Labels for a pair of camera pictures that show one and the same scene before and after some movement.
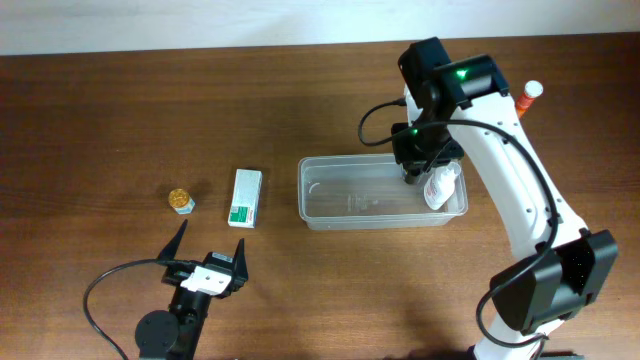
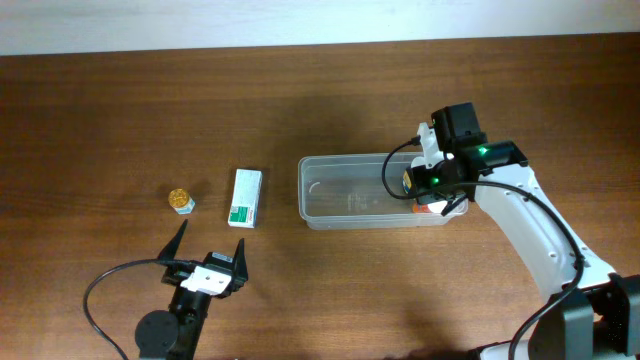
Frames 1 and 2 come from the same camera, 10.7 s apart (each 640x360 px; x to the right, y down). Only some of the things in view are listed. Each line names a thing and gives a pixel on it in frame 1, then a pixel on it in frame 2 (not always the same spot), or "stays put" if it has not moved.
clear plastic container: (367, 192) stays put
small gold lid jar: (180, 200) stays put
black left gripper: (239, 272) stays put
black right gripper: (410, 157) to (419, 179)
